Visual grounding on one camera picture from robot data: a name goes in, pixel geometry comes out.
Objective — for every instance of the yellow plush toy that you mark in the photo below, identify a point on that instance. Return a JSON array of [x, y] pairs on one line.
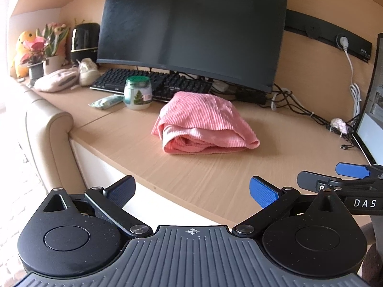
[[24, 40]]

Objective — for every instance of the black wall power strip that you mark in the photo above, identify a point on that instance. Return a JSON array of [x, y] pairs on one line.
[[299, 24]]

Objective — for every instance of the black power brick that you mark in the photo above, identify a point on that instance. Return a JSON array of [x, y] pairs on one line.
[[250, 97]]

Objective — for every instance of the pale green wipes packet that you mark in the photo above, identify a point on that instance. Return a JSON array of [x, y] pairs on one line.
[[106, 102]]

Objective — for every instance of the dark cloth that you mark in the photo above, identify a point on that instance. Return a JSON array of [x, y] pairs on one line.
[[375, 260]]

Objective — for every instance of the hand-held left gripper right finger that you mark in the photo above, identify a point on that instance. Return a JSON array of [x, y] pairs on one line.
[[263, 192]]

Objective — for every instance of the white jar with green lid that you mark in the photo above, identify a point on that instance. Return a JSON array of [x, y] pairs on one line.
[[136, 98]]

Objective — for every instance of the black curved monitor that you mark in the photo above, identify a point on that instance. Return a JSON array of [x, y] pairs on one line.
[[191, 30]]

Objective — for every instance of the crumpled white tissue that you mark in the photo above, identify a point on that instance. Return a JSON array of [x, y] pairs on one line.
[[339, 124]]

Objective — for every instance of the pink flowers in white pot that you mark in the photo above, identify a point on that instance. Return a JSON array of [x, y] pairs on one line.
[[54, 62]]

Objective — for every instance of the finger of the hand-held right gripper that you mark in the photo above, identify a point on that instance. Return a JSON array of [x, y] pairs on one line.
[[353, 169], [314, 181]]

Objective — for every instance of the black keyboard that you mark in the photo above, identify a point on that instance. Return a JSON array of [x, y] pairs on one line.
[[113, 80]]

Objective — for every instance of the white shoe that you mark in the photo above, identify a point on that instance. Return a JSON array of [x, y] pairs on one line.
[[86, 71]]

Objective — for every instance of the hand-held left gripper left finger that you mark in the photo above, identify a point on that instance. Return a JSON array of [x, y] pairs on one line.
[[122, 191]]

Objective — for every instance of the pink ribbed garment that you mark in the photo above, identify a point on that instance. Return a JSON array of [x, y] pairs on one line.
[[203, 113]]

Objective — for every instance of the white power adapter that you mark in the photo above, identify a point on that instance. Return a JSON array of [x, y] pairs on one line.
[[221, 87]]

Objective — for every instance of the white computer case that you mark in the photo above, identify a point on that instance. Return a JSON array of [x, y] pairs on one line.
[[371, 125]]

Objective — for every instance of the red plant in dark pot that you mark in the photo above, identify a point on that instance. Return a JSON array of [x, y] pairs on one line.
[[36, 71]]

